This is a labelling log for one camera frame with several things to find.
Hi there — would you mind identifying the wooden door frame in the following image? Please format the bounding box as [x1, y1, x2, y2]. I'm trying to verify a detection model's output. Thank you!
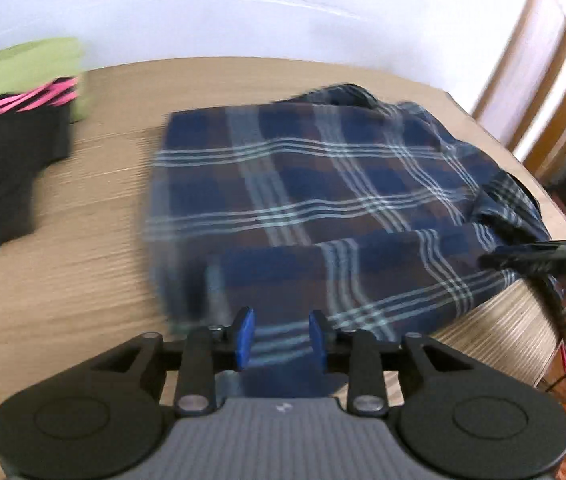
[470, 0, 566, 183]

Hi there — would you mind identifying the blue brown plaid shirt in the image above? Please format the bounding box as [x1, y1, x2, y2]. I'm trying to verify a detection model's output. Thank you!
[145, 81, 554, 376]

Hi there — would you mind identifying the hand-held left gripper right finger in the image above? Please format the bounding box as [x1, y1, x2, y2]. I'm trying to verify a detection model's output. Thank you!
[309, 309, 470, 418]

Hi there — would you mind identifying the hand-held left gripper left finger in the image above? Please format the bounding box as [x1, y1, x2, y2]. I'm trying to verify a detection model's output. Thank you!
[90, 306, 256, 417]

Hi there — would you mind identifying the black garment with pink stripes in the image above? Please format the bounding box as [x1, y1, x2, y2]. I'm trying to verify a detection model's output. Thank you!
[0, 75, 81, 257]

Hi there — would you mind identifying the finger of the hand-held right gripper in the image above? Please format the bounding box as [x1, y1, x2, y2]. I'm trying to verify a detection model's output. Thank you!
[478, 240, 566, 281]

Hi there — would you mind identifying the green cloth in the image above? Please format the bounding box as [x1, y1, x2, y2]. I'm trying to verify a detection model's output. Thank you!
[0, 36, 95, 122]

